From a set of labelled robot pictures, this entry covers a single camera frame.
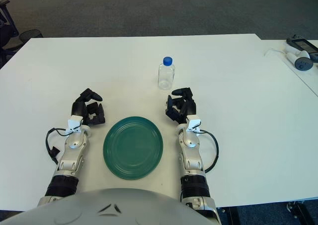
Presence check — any black table leg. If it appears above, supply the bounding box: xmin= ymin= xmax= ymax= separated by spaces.
xmin=218 ymin=206 xmax=240 ymax=225

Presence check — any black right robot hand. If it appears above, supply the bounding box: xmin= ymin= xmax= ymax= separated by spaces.
xmin=164 ymin=87 xmax=198 ymax=125

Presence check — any dark handheld screen device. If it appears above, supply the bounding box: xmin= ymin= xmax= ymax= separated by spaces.
xmin=286 ymin=34 xmax=318 ymax=63

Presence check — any white grey handheld controller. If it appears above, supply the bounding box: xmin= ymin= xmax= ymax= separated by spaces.
xmin=285 ymin=45 xmax=314 ymax=72

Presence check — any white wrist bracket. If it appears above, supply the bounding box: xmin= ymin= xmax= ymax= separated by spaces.
xmin=186 ymin=115 xmax=202 ymax=134
xmin=66 ymin=115 xmax=84 ymax=134

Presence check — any silver robot torso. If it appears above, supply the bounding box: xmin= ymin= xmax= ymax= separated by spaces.
xmin=0 ymin=187 xmax=217 ymax=225

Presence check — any black office chair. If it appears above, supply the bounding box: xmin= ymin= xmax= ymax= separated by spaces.
xmin=0 ymin=0 xmax=20 ymax=69

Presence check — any clear bottle blue cap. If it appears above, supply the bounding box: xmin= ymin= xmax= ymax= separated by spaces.
xmin=158 ymin=56 xmax=176 ymax=91

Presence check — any black table base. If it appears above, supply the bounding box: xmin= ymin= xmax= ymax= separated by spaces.
xmin=287 ymin=201 xmax=318 ymax=222

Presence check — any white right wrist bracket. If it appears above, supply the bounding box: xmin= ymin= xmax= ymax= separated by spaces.
xmin=186 ymin=115 xmax=202 ymax=134

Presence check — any green ridged plate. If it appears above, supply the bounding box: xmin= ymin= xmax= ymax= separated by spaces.
xmin=102 ymin=116 xmax=164 ymax=181

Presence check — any black mesh wastebasket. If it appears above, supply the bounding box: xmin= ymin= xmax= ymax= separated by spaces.
xmin=19 ymin=29 xmax=43 ymax=46

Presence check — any thin white cable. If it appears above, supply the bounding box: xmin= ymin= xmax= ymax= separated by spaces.
xmin=263 ymin=48 xmax=289 ymax=57

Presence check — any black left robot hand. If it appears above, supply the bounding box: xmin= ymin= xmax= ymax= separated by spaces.
xmin=71 ymin=87 xmax=106 ymax=126

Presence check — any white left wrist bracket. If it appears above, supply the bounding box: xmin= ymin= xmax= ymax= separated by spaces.
xmin=66 ymin=115 xmax=84 ymax=134

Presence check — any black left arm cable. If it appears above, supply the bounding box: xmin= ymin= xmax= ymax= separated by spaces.
xmin=45 ymin=127 xmax=75 ymax=165

